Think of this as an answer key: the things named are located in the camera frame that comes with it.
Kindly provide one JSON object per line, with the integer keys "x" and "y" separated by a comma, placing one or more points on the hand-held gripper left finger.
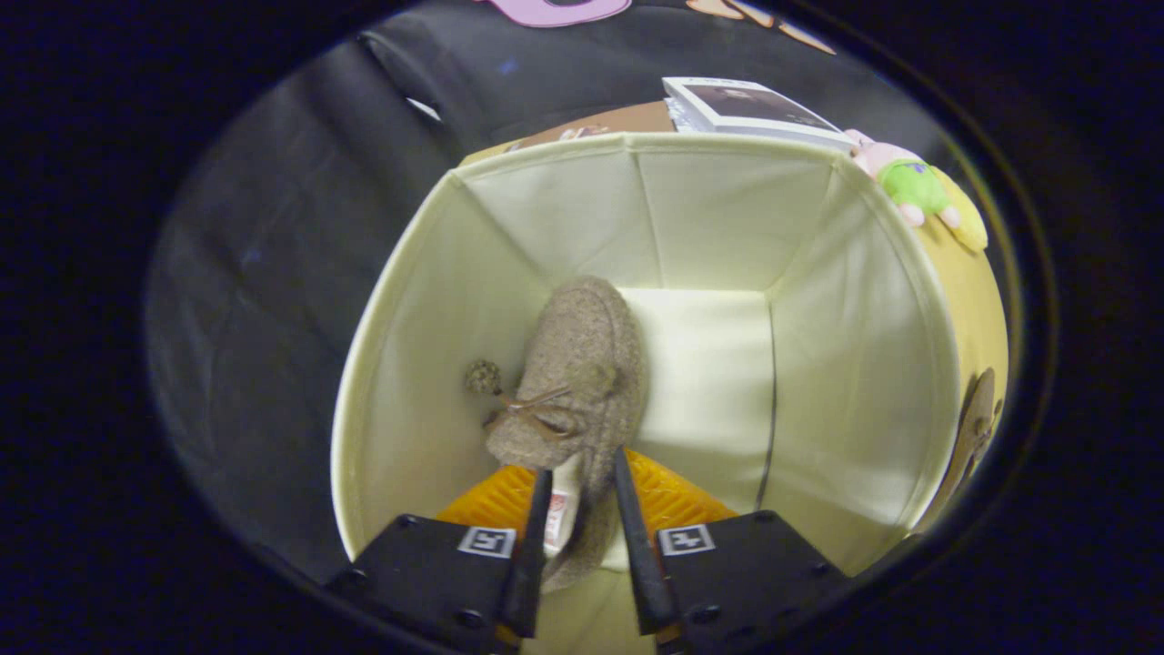
{"x": 532, "y": 564}

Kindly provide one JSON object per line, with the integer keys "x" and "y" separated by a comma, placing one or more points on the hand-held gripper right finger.
{"x": 641, "y": 564}

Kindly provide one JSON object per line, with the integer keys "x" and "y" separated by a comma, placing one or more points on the brown fuzzy shoe with bow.
{"x": 582, "y": 355}
{"x": 973, "y": 428}

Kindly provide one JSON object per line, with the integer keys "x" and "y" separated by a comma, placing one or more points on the grey fabric storage box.
{"x": 727, "y": 218}

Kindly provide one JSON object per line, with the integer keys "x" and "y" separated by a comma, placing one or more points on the black backdrop cloth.
{"x": 273, "y": 273}

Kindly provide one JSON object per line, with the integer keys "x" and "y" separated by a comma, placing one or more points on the brown hardcover book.
{"x": 618, "y": 123}

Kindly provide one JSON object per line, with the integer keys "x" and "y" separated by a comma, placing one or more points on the plain white book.
{"x": 773, "y": 135}

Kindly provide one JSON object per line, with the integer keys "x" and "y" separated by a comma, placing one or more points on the green and pink plush toy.
{"x": 909, "y": 186}

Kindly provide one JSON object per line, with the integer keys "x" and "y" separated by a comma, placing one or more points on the yellow plush toy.
{"x": 968, "y": 223}

